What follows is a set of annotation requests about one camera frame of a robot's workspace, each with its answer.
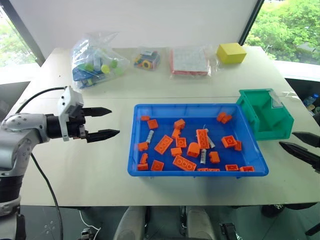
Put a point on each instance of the black window frame post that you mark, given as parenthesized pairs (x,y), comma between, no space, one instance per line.
(27,35)
(252,21)

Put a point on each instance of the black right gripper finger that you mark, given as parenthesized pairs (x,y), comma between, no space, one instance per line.
(308,138)
(302,153)

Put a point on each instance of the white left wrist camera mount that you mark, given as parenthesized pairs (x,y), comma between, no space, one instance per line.
(71,98)

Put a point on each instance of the green plastic bin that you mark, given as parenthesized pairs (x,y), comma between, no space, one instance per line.
(275,130)

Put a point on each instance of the silver metal cylinder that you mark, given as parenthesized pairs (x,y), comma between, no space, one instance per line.
(203,157)
(150,136)
(212,143)

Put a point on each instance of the orange plastic toy brick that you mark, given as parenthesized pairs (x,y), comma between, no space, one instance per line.
(184,163)
(163,144)
(202,138)

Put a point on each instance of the small orange building block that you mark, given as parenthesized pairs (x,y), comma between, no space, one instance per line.
(221,116)
(214,170)
(232,167)
(144,158)
(176,152)
(143,146)
(228,141)
(157,165)
(238,146)
(179,123)
(203,170)
(142,167)
(152,124)
(227,118)
(176,133)
(247,169)
(181,142)
(214,157)

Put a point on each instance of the black chair base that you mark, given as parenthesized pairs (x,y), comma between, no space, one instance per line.
(272,210)

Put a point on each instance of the large clear bag of toys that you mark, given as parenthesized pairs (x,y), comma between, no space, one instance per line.
(97,65)

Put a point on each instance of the bagged white and red pad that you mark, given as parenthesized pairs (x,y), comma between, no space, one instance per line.
(190,61)

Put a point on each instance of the grey rounded shape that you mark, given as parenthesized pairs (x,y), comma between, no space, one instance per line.
(131,223)
(200,223)

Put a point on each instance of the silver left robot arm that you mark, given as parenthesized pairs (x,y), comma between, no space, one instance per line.
(22,125)

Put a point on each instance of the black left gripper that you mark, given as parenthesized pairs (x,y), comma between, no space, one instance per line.
(76,125)

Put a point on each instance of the yellow block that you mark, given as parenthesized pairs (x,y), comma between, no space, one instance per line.
(231,53)

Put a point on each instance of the small bag of colourful pieces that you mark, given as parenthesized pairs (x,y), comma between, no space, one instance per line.
(147,60)

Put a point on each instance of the blue plastic tray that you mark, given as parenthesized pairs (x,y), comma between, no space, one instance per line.
(195,110)

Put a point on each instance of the clear plastic bottle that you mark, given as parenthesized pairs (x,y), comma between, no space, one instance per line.
(311,99)

